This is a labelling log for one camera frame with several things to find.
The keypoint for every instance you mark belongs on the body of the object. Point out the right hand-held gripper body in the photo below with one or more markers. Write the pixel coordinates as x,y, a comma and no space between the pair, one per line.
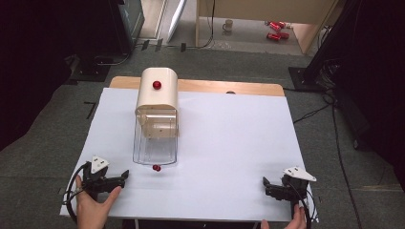
294,189

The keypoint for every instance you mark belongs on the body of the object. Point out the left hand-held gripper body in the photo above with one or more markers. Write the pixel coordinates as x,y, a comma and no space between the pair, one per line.
95,182

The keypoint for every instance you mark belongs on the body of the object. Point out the cream box with clear door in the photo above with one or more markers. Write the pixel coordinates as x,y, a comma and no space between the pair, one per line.
156,101

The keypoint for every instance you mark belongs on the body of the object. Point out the person's left hand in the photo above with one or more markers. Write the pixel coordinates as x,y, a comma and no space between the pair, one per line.
92,211

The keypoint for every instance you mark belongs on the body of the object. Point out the person's right hand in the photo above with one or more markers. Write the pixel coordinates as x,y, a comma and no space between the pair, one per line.
299,221

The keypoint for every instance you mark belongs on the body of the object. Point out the white paper sheet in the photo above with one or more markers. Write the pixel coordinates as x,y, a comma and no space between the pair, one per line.
229,146

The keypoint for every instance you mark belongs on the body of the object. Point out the black tape corner mark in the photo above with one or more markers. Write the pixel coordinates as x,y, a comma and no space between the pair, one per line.
91,109

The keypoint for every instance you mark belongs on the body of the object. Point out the dark table grommet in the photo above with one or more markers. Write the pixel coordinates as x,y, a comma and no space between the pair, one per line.
230,92

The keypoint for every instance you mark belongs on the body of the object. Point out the black tape strip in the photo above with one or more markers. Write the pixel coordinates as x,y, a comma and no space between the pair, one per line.
145,45
183,47

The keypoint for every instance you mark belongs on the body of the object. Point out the dark curtain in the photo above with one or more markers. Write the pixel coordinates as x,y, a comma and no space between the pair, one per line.
28,63
379,79

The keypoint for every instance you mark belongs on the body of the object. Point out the black metal stand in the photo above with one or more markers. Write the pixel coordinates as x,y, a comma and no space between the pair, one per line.
328,44

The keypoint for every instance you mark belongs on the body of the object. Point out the red drink can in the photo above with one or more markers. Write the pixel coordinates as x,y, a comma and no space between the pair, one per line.
282,24
275,26
273,37
285,35

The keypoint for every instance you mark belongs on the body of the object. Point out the dark glass-front cabinet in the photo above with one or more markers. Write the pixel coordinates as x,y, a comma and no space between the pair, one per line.
127,22

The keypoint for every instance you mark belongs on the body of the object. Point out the white leaning board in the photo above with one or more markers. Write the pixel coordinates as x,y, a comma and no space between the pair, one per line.
177,20

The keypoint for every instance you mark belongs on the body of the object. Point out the beige mug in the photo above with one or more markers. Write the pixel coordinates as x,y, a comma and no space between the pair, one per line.
228,25

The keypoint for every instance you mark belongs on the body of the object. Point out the black stand base plate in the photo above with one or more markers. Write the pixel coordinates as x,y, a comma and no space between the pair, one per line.
90,71

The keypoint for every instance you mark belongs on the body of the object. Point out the light wooden desk frame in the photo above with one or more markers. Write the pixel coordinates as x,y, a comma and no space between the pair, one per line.
254,8

